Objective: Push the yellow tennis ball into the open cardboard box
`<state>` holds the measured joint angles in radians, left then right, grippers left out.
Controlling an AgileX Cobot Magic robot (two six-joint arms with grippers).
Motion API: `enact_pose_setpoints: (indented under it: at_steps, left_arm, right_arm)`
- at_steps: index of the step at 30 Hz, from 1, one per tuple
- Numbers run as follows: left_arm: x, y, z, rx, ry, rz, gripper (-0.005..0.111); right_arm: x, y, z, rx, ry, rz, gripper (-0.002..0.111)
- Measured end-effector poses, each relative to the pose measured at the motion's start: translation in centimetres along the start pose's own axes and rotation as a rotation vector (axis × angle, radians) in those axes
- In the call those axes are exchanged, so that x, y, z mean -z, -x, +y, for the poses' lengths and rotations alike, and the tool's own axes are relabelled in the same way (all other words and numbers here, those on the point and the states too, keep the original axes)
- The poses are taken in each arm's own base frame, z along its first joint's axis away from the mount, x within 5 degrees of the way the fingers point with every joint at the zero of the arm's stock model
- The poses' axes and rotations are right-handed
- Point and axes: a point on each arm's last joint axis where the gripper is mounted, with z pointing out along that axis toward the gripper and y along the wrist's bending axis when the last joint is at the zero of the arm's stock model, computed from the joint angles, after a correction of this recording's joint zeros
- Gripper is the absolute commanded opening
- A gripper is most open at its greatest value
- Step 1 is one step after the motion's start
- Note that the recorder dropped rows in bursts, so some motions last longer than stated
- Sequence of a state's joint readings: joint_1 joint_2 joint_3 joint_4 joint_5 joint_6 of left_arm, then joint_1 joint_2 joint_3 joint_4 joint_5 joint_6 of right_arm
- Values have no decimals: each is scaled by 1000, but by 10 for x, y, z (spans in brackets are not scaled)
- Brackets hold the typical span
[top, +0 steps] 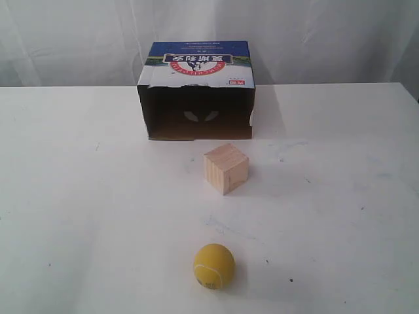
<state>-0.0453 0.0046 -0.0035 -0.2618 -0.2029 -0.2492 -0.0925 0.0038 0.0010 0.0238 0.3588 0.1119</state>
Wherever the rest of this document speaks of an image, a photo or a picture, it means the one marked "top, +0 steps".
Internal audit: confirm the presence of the light wooden cube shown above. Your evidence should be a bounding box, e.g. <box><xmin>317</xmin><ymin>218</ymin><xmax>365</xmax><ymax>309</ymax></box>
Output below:
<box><xmin>204</xmin><ymin>143</ymin><xmax>249</xmax><ymax>195</ymax></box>

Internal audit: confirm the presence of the blue white cardboard box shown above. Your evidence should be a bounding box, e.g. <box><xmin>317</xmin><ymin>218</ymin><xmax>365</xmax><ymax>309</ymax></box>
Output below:
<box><xmin>137</xmin><ymin>41</ymin><xmax>256</xmax><ymax>141</ymax></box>

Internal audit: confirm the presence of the yellow rubber ball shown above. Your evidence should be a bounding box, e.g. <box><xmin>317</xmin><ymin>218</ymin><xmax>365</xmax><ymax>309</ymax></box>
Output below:
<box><xmin>193</xmin><ymin>243</ymin><xmax>236</xmax><ymax>290</ymax></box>

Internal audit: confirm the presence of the white backdrop curtain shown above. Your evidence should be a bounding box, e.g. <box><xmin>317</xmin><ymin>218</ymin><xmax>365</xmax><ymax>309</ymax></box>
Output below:
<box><xmin>1</xmin><ymin>1</ymin><xmax>418</xmax><ymax>86</ymax></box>

